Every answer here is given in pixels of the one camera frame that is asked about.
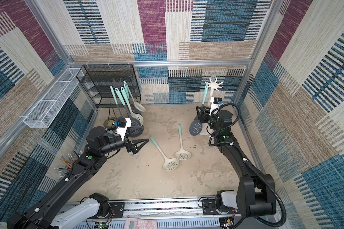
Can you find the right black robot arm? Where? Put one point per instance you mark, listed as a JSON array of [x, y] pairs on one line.
[[253, 197]]

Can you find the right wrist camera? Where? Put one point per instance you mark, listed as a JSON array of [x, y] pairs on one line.
[[216, 102]]

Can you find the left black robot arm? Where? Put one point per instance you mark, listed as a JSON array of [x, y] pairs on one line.
[[45, 213]]

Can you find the grey duct tape roll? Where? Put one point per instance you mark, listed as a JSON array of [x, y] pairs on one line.
[[109, 123]]

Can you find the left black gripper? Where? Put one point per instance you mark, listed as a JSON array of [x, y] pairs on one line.
[[130, 148]]

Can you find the black mesh shelf rack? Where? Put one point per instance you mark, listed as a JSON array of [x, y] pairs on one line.
[[97, 80]]

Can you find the white utensil rack stand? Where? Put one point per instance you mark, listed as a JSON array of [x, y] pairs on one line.
[[213, 86]]

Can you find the white wire wall basket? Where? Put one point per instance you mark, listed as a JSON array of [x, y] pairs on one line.
[[46, 110]]

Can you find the pink calculator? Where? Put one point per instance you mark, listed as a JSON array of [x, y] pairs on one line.
[[134, 223]]

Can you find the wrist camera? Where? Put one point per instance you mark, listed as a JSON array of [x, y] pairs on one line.
[[121, 126], [216, 102]]

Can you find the grey utensil rack stand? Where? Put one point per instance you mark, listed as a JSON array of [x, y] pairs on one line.
[[118, 85]]

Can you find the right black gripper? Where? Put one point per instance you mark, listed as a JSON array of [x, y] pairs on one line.
[[204, 117]]

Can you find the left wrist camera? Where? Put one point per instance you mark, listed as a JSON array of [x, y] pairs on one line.
[[121, 126]]

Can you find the red pencil cup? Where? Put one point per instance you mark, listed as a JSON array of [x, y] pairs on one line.
[[67, 162]]

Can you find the white skimmer mint handle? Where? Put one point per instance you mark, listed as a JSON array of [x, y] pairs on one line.
[[137, 105]]

